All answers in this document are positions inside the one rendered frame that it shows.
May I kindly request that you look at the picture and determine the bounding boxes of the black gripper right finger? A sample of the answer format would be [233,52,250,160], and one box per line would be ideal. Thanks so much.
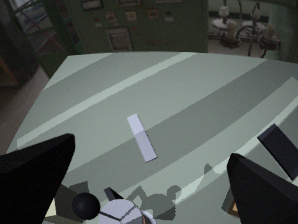
[226,152,298,224]

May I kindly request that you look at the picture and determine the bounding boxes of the grey flat bar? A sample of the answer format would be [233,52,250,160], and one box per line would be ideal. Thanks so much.
[128,115,157,163]

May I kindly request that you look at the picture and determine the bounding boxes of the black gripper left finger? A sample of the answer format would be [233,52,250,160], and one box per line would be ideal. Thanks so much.
[0,133,76,224]

